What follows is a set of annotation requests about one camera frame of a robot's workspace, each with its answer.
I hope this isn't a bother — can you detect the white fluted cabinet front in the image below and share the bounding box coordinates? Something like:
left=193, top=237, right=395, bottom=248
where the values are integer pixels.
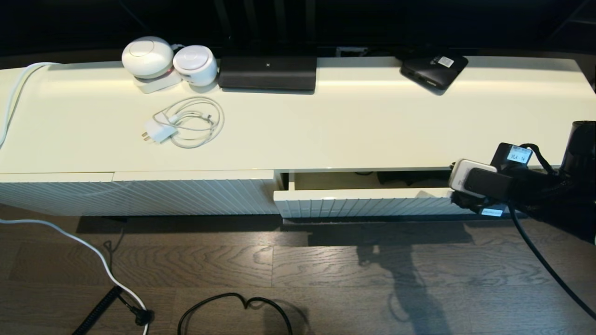
left=0, top=172, right=115, bottom=217
left=113, top=170, right=285, bottom=215

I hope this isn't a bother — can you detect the white fluted drawer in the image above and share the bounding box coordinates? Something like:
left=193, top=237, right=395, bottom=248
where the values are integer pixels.
left=273, top=170, right=529, bottom=219

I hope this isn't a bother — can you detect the thin black cable with plug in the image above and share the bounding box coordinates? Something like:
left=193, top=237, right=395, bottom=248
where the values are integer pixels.
left=103, top=230, right=154, bottom=326

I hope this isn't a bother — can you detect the white slatted cabinet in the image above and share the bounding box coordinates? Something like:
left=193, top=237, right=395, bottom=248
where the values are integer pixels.
left=0, top=57, right=596, bottom=217

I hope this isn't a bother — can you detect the black set-top box with sticker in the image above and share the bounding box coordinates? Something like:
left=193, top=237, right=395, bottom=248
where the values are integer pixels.
left=400, top=52, right=469, bottom=94

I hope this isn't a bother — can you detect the large white round device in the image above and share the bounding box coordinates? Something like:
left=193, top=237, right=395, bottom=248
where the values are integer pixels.
left=122, top=36, right=175, bottom=80

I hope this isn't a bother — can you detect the small white round device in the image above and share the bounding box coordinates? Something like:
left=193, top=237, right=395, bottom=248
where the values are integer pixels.
left=173, top=45, right=218, bottom=87

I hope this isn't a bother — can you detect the white charger plug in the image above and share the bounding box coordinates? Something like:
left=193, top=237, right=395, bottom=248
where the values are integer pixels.
left=142, top=119, right=179, bottom=144

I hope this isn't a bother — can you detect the black router box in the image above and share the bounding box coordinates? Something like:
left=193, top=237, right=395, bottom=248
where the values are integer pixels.
left=218, top=44, right=317, bottom=92

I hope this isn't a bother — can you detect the white floor cable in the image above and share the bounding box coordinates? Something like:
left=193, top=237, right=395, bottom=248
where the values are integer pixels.
left=0, top=218, right=150, bottom=335

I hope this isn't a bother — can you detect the white flat device base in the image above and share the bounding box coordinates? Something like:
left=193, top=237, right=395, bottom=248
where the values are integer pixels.
left=135, top=72, right=183, bottom=94

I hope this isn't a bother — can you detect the black umbrella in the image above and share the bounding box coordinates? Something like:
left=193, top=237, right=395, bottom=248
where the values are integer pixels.
left=355, top=170, right=451, bottom=187

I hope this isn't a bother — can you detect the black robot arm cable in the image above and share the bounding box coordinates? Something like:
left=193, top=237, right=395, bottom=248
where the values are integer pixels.
left=508, top=202, right=596, bottom=322

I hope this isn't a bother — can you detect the black spiral cable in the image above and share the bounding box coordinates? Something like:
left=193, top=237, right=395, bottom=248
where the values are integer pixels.
left=72, top=286, right=124, bottom=335

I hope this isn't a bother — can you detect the white coiled charger cable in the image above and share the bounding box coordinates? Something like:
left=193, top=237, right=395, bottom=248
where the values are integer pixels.
left=154, top=96, right=225, bottom=149

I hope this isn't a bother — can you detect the black looped floor cable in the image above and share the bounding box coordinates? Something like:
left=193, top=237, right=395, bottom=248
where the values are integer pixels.
left=177, top=292, right=294, bottom=335

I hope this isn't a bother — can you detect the long dark metal rod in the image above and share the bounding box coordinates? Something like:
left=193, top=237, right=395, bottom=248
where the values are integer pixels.
left=282, top=215, right=527, bottom=225

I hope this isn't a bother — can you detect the thick white cable pair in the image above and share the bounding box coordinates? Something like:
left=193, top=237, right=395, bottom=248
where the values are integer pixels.
left=0, top=63, right=61, bottom=152

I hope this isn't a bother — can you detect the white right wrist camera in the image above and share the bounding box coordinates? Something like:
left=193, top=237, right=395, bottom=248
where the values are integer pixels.
left=448, top=159, right=514, bottom=218

